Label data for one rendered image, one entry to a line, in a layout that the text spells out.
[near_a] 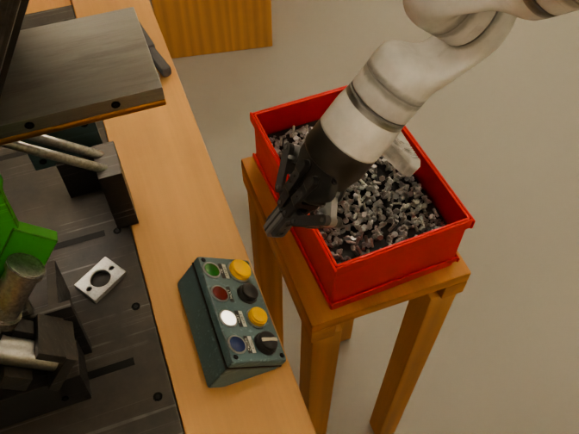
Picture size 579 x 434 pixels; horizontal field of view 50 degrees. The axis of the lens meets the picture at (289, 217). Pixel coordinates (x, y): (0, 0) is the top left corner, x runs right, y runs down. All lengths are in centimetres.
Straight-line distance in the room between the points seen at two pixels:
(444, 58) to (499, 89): 191
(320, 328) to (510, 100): 172
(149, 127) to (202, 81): 145
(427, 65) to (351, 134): 10
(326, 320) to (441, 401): 89
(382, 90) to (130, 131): 51
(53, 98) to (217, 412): 40
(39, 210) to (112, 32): 29
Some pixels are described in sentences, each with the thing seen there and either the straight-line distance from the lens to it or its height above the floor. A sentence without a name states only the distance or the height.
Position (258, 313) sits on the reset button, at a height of 94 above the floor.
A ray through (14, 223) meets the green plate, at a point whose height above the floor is 112.
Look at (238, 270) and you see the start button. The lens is 77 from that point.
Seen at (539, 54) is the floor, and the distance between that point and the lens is 273.
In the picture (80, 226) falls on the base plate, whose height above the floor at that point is 90.
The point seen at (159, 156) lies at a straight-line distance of 96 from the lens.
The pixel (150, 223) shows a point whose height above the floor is 90.
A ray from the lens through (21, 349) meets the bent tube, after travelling 72.
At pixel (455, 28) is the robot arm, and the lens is 58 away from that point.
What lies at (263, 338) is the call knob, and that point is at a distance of 72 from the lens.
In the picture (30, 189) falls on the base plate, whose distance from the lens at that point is 97.
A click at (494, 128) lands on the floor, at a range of 236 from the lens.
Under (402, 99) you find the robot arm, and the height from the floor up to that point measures 119.
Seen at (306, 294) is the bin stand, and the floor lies 80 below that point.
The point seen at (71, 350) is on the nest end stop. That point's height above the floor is 97.
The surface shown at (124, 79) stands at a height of 113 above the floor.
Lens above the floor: 160
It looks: 54 degrees down
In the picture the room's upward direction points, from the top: straight up
